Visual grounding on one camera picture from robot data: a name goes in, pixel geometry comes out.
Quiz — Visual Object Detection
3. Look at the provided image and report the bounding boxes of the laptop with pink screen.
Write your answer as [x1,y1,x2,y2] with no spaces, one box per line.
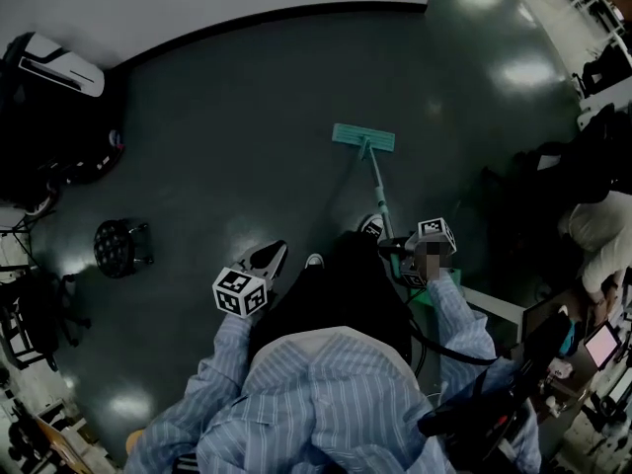
[584,323,621,369]

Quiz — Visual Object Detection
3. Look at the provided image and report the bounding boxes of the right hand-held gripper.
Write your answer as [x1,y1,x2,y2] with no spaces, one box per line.
[378,217,458,289]

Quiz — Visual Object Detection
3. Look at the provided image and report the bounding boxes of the green cloth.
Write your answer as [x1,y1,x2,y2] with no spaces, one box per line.
[407,267,465,310]

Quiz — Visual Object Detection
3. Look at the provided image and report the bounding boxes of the person's striped blue shirt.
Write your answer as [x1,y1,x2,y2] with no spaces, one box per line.
[122,326,544,474]

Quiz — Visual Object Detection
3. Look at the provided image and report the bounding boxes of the person's right hand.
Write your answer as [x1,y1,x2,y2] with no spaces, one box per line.
[413,242,442,279]

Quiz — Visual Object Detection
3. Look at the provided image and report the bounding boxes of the person's right forearm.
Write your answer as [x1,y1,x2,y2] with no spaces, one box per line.
[427,270,498,364]

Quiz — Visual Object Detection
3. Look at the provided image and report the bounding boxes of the cardboard box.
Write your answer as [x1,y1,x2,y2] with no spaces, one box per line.
[34,415,70,474]

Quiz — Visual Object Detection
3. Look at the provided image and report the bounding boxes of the black cable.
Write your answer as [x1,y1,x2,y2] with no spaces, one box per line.
[404,288,498,364]

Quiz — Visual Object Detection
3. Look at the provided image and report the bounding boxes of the teal mop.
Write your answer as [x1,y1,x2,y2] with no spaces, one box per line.
[331,122,406,278]

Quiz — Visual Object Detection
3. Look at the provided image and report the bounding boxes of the white and black appliance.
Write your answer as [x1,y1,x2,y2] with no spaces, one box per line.
[4,32,106,99]

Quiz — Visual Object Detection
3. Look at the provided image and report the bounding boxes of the person's right shoe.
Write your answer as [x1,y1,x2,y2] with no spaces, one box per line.
[357,213,385,241]

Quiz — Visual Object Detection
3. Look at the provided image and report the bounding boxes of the black round stool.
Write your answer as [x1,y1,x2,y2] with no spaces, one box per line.
[93,218,155,279]

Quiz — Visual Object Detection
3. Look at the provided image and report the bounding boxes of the white edged desk panel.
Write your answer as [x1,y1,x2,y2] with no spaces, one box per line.
[461,286,527,335]

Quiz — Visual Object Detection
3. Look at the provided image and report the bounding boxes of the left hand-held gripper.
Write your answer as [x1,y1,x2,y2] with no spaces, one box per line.
[211,239,289,319]

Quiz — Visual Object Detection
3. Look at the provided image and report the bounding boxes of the person's left forearm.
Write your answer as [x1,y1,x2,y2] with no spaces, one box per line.
[209,313,258,379]

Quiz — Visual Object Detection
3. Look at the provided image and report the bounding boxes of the brown wooden desk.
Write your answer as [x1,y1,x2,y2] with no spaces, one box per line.
[522,291,632,414]

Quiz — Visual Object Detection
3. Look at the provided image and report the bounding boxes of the teal cloth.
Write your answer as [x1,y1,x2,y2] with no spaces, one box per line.
[560,321,579,355]

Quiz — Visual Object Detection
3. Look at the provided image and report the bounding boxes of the white equipment table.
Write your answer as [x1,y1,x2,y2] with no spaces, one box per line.
[0,362,110,474]

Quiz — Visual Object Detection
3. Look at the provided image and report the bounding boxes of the black office chair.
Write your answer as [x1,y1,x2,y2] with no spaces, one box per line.
[481,104,632,246]
[0,274,93,369]

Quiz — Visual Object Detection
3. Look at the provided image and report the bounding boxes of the black mobile base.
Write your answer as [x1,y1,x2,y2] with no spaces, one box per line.
[0,56,124,211]

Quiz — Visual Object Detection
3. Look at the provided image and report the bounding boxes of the person's black trousers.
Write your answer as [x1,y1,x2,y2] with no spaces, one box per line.
[246,229,414,364]

